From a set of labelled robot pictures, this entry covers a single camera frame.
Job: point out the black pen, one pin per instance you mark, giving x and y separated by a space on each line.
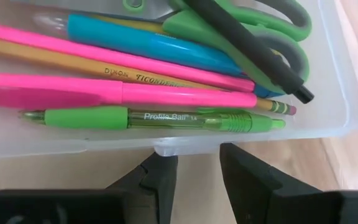
244 46

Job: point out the clear plastic supply box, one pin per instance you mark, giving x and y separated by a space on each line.
328 109

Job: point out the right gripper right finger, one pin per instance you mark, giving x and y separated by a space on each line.
247 186

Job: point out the blue pen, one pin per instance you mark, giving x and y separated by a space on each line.
151 46

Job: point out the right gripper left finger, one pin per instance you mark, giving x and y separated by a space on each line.
157 186

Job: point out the pink pencil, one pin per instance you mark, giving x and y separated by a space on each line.
104 54

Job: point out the green ballpoint pen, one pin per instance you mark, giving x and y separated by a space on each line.
85 118

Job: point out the yellow Ticonderoga pencil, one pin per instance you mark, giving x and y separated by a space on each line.
73 63

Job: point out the pink highlighter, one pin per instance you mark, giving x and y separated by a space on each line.
166 95

